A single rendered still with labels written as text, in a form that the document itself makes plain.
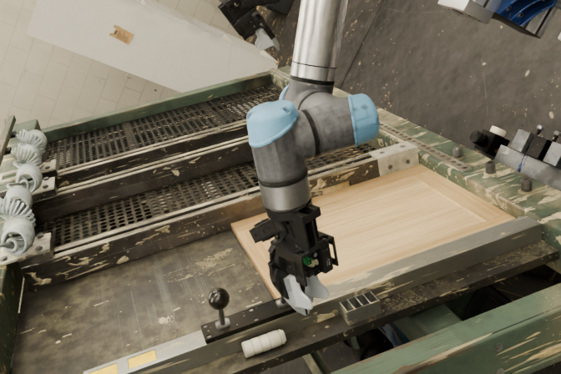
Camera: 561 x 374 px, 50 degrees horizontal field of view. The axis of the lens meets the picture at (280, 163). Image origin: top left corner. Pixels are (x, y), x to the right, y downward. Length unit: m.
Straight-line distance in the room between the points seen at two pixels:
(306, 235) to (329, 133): 0.15
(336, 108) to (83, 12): 4.46
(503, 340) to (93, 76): 6.07
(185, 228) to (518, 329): 0.85
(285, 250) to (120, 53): 4.49
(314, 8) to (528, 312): 0.61
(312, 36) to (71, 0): 4.35
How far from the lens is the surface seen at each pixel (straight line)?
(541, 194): 1.48
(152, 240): 1.57
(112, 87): 6.83
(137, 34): 5.29
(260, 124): 0.84
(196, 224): 1.57
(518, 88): 2.95
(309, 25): 0.98
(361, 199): 1.59
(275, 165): 0.86
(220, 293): 1.05
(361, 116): 0.89
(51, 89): 6.86
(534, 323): 1.10
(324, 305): 1.18
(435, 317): 1.23
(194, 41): 5.35
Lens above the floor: 1.92
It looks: 24 degrees down
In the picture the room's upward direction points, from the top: 71 degrees counter-clockwise
